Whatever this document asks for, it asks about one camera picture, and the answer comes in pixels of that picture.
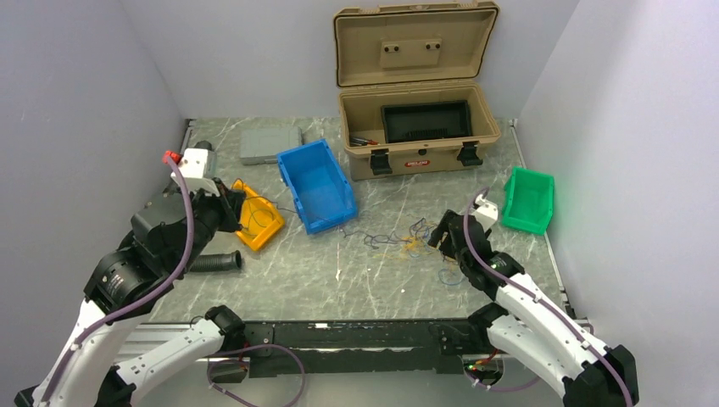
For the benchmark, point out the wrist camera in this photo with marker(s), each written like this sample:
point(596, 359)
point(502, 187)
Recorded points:
point(484, 211)
point(197, 167)

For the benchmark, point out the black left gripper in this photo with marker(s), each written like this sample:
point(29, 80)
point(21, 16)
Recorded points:
point(231, 211)

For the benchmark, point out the yellow plastic bin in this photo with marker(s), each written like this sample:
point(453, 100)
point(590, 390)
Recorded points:
point(259, 219)

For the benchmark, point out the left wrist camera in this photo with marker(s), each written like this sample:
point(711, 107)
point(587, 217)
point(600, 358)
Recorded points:
point(197, 167)

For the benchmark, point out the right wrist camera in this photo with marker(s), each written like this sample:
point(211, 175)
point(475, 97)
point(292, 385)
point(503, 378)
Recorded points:
point(484, 211)

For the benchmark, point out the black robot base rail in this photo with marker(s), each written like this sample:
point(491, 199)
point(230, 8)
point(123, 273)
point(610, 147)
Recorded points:
point(442, 346)

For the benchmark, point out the black tray in toolbox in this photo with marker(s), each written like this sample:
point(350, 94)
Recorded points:
point(426, 121)

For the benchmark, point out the grey plastic case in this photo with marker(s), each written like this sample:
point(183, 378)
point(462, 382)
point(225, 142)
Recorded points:
point(262, 145)

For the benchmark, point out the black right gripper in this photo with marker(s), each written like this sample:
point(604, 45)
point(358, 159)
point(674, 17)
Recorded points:
point(443, 227)

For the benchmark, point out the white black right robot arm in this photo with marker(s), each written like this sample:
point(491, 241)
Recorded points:
point(520, 321)

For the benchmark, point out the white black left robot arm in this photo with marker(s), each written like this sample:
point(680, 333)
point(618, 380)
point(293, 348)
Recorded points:
point(166, 238)

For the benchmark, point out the tools inside toolbox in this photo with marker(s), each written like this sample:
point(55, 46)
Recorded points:
point(361, 142)

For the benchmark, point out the blue plastic bin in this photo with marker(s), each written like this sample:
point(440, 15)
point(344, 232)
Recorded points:
point(322, 195)

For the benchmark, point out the green plastic bin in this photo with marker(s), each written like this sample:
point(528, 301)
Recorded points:
point(529, 201)

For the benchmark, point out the tan open toolbox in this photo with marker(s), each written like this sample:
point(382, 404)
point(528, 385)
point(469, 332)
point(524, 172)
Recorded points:
point(403, 54)

